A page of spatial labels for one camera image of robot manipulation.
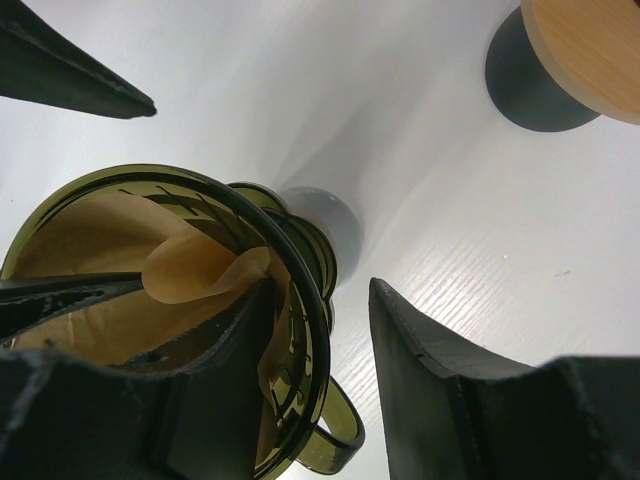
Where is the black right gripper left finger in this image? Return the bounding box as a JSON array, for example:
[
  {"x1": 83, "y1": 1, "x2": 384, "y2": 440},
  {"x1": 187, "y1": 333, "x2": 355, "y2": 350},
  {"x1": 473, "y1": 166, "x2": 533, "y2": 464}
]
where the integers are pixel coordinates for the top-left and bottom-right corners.
[{"x1": 1, "y1": 279, "x2": 276, "y2": 479}]

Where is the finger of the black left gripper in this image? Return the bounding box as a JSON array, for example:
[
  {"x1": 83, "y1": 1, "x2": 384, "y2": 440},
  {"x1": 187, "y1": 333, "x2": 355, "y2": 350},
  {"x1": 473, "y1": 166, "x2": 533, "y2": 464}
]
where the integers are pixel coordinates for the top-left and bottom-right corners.
[
  {"x1": 1, "y1": 272, "x2": 143, "y2": 340},
  {"x1": 1, "y1": 1, "x2": 156, "y2": 119}
]

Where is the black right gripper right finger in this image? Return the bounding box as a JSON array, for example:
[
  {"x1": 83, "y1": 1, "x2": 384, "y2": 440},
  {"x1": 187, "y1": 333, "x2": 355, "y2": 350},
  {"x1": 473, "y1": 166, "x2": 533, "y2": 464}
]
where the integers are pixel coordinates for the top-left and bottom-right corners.
[{"x1": 369, "y1": 279, "x2": 639, "y2": 479}]

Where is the green glass cone dripper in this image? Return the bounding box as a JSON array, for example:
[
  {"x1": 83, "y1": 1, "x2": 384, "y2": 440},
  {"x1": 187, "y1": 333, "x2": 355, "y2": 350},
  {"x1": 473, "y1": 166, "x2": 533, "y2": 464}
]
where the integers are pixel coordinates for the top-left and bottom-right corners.
[{"x1": 1, "y1": 164, "x2": 365, "y2": 479}]

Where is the dark glass jar wooden band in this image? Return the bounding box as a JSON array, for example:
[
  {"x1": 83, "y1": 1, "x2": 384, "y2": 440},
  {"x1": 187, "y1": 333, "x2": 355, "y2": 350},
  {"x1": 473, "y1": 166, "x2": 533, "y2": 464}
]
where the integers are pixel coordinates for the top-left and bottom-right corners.
[{"x1": 279, "y1": 186, "x2": 364, "y2": 288}]

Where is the wooden ring dripper holder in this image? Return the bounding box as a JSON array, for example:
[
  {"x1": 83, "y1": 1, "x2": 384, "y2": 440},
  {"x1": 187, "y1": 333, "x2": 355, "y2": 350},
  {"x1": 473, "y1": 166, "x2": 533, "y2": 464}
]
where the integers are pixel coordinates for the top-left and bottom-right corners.
[{"x1": 520, "y1": 0, "x2": 639, "y2": 125}]

